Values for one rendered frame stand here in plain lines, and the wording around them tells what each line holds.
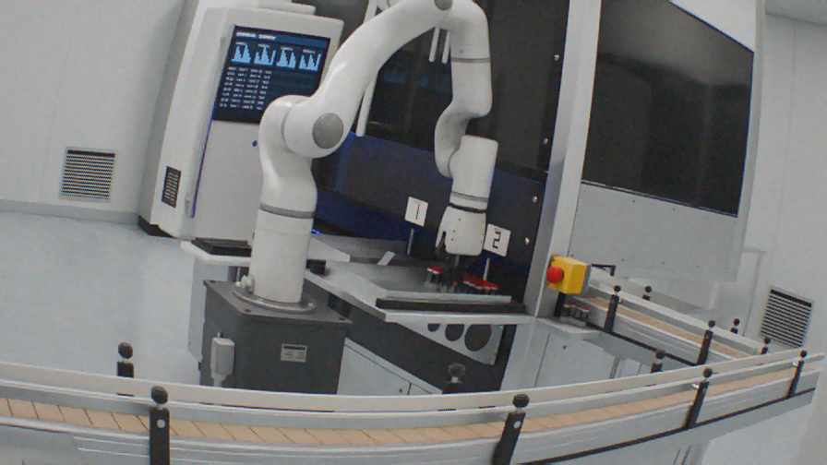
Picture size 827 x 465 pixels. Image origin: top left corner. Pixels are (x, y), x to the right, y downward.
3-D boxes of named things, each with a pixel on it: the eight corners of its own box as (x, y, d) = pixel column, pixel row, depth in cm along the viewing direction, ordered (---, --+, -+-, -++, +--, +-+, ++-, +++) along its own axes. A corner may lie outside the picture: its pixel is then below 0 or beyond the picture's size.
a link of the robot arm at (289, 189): (274, 215, 191) (298, 96, 188) (237, 198, 206) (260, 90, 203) (325, 220, 199) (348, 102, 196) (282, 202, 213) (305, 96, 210)
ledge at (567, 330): (573, 325, 235) (575, 317, 234) (605, 338, 224) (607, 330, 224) (534, 326, 226) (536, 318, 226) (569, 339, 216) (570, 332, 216)
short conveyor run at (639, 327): (557, 332, 233) (572, 268, 231) (596, 330, 242) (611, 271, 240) (735, 403, 178) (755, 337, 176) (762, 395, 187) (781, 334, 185)
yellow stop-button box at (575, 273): (567, 287, 228) (573, 257, 227) (585, 294, 222) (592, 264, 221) (545, 286, 224) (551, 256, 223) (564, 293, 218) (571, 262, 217)
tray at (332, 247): (403, 254, 285) (406, 242, 284) (460, 277, 264) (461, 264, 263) (298, 244, 265) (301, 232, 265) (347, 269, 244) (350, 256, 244)
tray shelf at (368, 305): (392, 256, 289) (394, 250, 289) (552, 323, 233) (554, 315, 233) (246, 244, 261) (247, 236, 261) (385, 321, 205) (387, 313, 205)
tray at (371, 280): (443, 283, 251) (446, 269, 250) (508, 311, 230) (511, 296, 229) (324, 275, 231) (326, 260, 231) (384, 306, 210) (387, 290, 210)
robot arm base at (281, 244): (251, 309, 189) (263, 217, 187) (220, 283, 205) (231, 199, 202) (332, 316, 200) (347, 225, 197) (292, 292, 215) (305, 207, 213)
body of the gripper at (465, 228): (475, 202, 232) (466, 251, 234) (439, 197, 227) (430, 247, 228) (496, 208, 226) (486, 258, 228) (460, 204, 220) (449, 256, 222)
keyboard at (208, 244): (291, 249, 300) (293, 242, 300) (317, 261, 290) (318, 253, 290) (190, 243, 273) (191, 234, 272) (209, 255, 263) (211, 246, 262)
